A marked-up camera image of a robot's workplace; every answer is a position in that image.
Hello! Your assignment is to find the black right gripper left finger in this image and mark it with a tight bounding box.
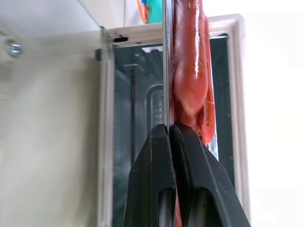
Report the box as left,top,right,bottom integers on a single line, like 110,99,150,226
124,123,178,227

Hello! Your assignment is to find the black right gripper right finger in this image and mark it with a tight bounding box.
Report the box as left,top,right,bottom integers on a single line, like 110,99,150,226
169,123,252,227

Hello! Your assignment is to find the metal baking tray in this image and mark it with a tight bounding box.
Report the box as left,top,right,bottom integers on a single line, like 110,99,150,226
162,0,183,227

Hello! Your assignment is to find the red sausage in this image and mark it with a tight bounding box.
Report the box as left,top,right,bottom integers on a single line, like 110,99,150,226
194,13,216,145
173,0,210,119

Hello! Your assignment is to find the white toaster oven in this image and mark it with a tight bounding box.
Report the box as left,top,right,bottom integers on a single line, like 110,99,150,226
94,13,252,227

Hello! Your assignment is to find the glass toaster oven door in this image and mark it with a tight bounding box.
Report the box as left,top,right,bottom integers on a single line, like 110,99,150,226
0,0,115,227

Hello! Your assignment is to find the teal and orange object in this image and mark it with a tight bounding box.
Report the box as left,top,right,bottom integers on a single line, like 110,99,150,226
136,0,164,25

